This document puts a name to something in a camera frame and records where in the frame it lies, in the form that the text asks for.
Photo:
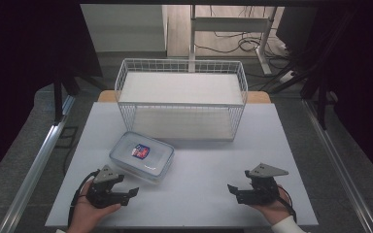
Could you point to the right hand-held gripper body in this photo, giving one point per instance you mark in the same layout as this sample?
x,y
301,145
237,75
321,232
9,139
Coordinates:
x,y
261,191

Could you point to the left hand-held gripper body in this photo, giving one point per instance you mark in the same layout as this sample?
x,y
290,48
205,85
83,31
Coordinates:
x,y
101,194

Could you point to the clear plastic lidded food container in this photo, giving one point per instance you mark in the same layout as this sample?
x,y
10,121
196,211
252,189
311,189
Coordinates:
x,y
142,157

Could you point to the person's right hand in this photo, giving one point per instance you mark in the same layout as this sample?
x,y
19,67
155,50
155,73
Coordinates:
x,y
274,208

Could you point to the person's left hand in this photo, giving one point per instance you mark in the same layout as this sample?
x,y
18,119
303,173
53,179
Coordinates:
x,y
84,215

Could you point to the wooden board under table top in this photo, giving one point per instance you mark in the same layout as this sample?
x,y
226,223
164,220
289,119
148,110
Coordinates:
x,y
105,96

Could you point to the white power strip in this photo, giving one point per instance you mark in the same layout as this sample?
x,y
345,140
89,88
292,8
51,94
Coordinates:
x,y
286,77

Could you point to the black metal stand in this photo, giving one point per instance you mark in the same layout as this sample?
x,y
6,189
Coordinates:
x,y
320,81
60,90

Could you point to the dark curtain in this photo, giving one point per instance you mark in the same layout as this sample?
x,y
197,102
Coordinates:
x,y
362,81
26,64

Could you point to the white cabinet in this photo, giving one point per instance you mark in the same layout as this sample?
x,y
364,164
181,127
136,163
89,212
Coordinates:
x,y
124,27

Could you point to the aluminium rail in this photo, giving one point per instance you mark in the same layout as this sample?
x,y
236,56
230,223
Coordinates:
x,y
336,165
32,171

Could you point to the white metal desk frame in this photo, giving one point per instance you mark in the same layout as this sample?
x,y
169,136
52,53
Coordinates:
x,y
230,24

